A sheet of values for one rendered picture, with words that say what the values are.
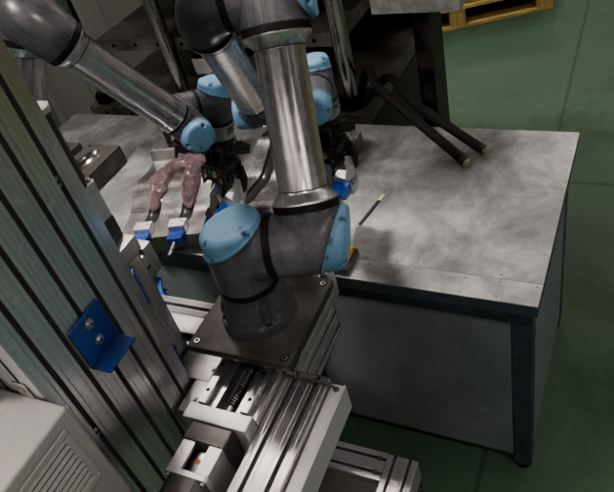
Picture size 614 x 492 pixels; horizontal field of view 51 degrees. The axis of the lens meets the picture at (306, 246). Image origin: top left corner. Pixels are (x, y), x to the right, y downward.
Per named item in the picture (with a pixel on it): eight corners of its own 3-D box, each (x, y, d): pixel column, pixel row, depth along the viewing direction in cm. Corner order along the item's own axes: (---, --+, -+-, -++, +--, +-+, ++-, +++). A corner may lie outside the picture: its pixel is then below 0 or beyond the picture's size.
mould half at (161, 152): (206, 247, 184) (193, 218, 177) (124, 254, 190) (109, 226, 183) (240, 149, 220) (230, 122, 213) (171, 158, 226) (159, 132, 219)
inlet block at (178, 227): (181, 262, 177) (174, 248, 173) (164, 264, 178) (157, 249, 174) (192, 231, 186) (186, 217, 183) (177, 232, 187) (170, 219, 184)
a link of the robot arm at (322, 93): (284, 135, 140) (289, 109, 148) (335, 126, 138) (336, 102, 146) (275, 102, 135) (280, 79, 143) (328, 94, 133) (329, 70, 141)
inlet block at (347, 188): (341, 218, 163) (337, 201, 160) (323, 216, 166) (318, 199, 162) (358, 186, 172) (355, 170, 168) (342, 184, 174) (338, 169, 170)
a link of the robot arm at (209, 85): (188, 77, 152) (222, 69, 155) (195, 119, 159) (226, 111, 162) (199, 88, 147) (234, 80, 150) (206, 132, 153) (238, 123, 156)
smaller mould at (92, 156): (94, 195, 219) (85, 179, 215) (61, 191, 226) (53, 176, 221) (127, 161, 232) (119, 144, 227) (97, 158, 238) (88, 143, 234)
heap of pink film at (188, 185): (198, 207, 189) (189, 185, 184) (143, 213, 194) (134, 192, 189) (218, 157, 208) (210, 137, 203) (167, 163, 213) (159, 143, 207)
